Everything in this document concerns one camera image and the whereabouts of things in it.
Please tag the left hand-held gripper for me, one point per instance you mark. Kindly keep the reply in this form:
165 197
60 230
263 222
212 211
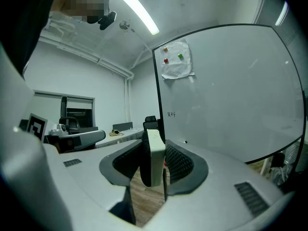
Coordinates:
36 126

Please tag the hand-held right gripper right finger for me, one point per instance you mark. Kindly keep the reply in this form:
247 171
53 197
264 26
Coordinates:
216 201

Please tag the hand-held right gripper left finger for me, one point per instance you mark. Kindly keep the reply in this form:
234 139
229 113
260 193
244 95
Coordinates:
84 174

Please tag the white block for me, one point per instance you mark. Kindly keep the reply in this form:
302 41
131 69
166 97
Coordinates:
156 157

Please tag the black framed whiteboard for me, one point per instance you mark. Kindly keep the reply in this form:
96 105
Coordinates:
240 93

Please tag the yellow cloth bag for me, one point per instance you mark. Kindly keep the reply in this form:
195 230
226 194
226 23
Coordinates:
116 133

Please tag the black mesh office chair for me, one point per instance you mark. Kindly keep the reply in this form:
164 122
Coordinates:
150 121
71 124

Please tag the dark window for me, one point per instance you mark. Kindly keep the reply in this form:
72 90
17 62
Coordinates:
77 114

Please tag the curved white desk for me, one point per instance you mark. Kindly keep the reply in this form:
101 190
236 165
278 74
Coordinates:
120 138

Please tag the dark desk partition panel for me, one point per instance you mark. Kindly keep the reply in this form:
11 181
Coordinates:
122 126

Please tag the clear plastic bag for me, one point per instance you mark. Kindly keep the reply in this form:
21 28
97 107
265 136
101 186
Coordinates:
281 174

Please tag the black bag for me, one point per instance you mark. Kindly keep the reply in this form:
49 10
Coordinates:
278 159

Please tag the white ceiling pipes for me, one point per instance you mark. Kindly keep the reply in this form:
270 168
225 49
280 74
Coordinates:
96 59

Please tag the crumpled white paper sheet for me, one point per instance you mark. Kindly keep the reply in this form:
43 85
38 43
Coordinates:
176 61

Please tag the round ceiling fixture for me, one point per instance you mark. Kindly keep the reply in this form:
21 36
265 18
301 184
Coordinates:
124 25

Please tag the person's dark clothing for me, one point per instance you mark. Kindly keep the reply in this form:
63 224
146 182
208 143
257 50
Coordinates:
24 20

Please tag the white ceiling light bar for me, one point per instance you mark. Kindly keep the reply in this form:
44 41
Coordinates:
282 13
138 9

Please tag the person's head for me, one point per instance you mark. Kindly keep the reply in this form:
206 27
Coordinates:
81 1

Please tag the black head-mounted camera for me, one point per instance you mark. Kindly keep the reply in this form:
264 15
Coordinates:
107 20

